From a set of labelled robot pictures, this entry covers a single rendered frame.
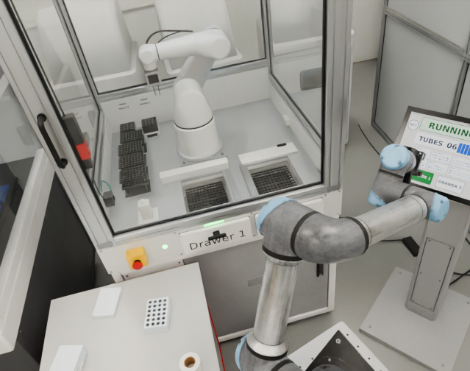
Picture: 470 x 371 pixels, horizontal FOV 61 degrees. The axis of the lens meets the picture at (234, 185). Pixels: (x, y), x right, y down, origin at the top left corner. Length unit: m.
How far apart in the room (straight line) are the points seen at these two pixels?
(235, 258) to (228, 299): 0.29
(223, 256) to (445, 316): 1.29
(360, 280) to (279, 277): 1.60
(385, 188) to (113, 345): 1.08
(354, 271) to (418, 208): 1.53
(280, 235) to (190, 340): 0.69
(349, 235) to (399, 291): 1.64
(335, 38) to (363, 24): 3.68
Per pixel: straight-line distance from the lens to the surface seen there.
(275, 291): 1.04
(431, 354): 2.36
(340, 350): 1.27
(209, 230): 1.61
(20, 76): 1.29
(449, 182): 1.71
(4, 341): 1.69
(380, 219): 1.01
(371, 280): 2.60
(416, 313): 2.46
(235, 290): 1.98
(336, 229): 0.91
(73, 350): 1.60
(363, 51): 5.16
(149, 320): 1.58
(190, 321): 1.56
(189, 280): 1.67
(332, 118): 1.48
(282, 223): 0.94
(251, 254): 1.81
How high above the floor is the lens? 2.05
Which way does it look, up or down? 39 degrees down
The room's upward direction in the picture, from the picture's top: 9 degrees counter-clockwise
